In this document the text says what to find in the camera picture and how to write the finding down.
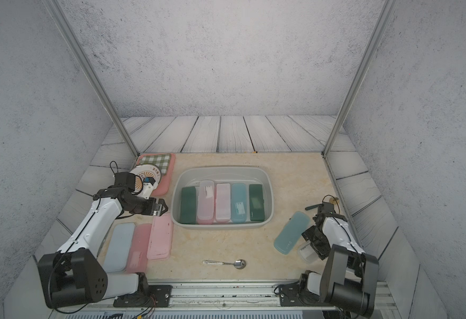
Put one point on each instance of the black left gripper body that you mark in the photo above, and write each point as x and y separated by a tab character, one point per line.
144	206

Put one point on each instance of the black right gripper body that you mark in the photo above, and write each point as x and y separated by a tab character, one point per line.
318	241

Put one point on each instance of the light blue pencil case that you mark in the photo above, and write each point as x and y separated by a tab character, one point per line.
117	254

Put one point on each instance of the light pink ridged pencil case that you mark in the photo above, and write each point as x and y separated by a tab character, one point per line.
160	240

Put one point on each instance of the dark green pencil case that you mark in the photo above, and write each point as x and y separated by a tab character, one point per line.
256	201
188	206

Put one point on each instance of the rose pink pencil case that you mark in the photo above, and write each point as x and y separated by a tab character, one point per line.
137	259

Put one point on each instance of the clear pencil case with label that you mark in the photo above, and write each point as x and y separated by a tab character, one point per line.
206	201

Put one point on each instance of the grey plastic storage box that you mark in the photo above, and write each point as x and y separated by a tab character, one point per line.
225	174

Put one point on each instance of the teal pencil case with label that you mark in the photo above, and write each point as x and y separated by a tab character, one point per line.
238	200

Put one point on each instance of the translucent pink pencil case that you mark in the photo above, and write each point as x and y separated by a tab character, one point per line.
223	203

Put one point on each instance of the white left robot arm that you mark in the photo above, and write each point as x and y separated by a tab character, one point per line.
72	276

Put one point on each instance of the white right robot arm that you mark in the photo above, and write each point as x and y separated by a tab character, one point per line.
349	279

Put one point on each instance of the round patterned ceramic plate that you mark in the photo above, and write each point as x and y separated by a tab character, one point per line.
145	171

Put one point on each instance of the pink plastic tray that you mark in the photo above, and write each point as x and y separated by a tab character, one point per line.
165	182

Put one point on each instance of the green checkered cloth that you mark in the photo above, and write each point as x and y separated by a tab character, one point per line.
162	161

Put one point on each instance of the metal spoon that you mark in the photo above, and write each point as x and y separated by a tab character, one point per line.
239	264

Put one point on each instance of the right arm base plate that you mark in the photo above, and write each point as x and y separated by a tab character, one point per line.
294	295

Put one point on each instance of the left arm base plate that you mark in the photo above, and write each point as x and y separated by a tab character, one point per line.
157	296

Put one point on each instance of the aluminium front rail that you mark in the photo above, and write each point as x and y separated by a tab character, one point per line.
210	299

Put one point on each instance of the left aluminium frame post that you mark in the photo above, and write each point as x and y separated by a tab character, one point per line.
74	45

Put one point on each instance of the aluminium frame post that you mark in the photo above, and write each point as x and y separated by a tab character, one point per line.
369	53
74	45

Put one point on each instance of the right aluminium frame post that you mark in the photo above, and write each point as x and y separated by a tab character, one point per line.
369	53

